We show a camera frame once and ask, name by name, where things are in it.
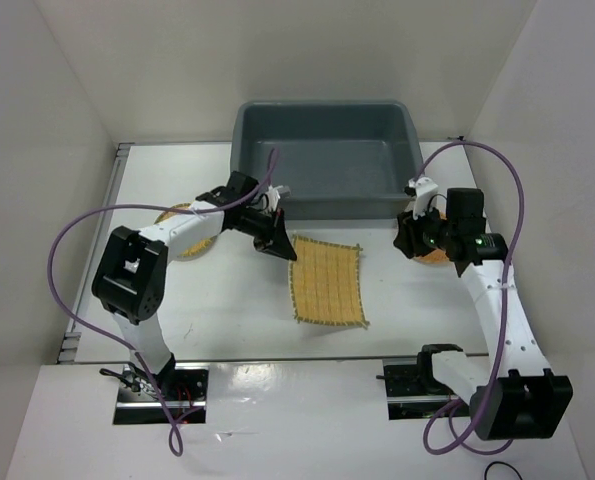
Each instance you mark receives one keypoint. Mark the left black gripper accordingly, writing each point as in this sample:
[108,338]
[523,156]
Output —
[274,239]

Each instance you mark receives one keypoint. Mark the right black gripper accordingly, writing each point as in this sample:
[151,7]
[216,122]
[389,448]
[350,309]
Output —
[406,238]

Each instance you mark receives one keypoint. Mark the round orange woven tray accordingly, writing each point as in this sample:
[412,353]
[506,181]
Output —
[435,258]

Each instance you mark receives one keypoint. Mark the rectangular woven bamboo mat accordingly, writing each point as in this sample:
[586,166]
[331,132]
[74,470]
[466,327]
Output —
[324,284]

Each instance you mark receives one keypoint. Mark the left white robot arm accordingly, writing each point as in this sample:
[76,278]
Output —
[130,279]

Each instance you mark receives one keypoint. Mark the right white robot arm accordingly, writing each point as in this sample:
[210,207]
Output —
[518,396]

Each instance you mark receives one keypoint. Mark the grey plastic bin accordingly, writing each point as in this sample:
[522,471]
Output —
[342,160]

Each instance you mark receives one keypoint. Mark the round bamboo tray left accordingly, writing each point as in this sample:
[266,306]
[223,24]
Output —
[197,247]

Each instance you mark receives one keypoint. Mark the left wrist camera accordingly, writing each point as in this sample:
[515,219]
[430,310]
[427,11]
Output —
[273,195]

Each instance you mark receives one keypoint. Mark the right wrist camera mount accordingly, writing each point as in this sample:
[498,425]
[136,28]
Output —
[423,190]

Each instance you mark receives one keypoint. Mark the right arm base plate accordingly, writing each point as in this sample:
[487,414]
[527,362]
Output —
[408,396]

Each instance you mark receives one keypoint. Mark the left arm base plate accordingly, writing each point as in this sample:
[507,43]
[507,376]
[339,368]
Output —
[186,397]

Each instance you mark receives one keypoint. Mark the aluminium table rail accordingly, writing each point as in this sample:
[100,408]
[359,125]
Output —
[87,180]

